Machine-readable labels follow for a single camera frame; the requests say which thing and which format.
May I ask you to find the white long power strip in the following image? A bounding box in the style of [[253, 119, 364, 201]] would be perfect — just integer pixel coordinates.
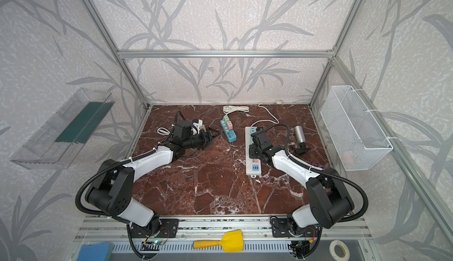
[[245, 99, 279, 178]]

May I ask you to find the white square power strip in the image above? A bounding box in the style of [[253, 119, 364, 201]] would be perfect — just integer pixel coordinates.
[[157, 119, 205, 136]]

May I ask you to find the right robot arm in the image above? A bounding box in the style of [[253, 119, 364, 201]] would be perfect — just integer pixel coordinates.
[[249, 124, 369, 236]]

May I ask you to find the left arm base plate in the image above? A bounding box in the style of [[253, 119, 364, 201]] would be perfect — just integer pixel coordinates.
[[130, 219, 179, 239]]

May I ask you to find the blue sponge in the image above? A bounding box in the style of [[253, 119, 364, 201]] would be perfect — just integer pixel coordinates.
[[76, 243, 113, 261]]

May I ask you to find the pink plug adapter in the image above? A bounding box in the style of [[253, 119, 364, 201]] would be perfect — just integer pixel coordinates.
[[226, 121, 233, 130]]

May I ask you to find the white wire basket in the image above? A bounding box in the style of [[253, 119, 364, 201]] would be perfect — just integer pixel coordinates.
[[320, 85, 393, 171]]

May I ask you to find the aluminium frame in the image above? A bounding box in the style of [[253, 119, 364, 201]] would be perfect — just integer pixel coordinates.
[[67, 0, 453, 261]]

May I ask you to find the blue power strip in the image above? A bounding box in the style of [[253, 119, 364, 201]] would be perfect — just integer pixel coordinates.
[[221, 105, 250, 143]]

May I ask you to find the silver hair dryer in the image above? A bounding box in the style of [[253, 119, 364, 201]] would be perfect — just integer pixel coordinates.
[[292, 125, 309, 156]]

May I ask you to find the yellow toy shovel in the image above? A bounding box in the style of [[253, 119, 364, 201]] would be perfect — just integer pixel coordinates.
[[193, 230, 244, 253]]

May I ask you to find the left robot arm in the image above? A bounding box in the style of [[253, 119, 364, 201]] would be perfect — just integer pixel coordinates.
[[75, 111, 220, 232]]

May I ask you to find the clear plastic wall shelf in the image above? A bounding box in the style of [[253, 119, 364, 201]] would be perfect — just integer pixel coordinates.
[[10, 88, 114, 170]]

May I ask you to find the white tape roll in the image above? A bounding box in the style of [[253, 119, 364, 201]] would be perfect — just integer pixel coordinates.
[[329, 240, 351, 261]]

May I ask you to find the purple pink toy rake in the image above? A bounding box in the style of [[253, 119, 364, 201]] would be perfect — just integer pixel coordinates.
[[314, 164, 329, 170]]

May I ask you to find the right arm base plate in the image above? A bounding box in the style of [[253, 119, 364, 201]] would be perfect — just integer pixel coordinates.
[[270, 216, 318, 238]]

